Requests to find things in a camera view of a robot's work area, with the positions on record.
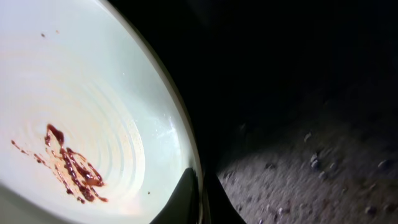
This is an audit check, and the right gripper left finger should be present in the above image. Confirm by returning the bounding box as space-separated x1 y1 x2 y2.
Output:
150 168 199 224

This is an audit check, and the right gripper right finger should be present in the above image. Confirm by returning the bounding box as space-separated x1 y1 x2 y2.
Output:
203 172 246 224

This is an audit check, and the light blue plate top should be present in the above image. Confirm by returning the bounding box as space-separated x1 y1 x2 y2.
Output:
1 1 203 223

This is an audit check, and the black round tray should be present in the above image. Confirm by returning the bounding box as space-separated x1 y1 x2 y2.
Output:
112 1 397 223

